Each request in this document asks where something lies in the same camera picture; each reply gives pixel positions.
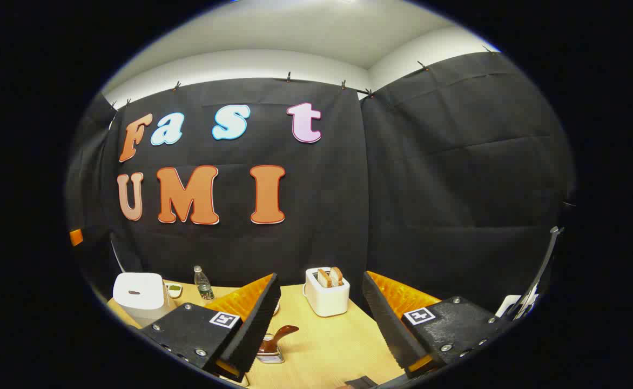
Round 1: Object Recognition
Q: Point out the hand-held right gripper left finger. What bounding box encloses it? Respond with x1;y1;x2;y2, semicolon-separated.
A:
138;273;282;384

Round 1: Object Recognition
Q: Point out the white toaster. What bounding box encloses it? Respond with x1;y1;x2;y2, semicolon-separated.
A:
303;267;351;317

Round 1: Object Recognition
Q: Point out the grey metal bar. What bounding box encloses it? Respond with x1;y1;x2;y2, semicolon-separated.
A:
514;227;564;319

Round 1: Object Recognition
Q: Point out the white rice cooker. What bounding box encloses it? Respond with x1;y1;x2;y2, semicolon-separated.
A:
112;273;177;327

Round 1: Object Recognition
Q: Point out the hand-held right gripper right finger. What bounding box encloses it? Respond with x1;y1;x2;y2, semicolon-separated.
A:
362;270;514;379

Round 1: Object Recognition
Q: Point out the brown wooden spoon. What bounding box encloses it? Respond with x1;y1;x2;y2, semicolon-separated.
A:
260;325;300;357

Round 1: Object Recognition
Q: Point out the clear plastic water bottle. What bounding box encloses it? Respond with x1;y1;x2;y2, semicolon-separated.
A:
194;265;214;300

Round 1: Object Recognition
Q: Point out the black backdrop cloth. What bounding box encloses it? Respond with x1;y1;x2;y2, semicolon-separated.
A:
65;51;576;314

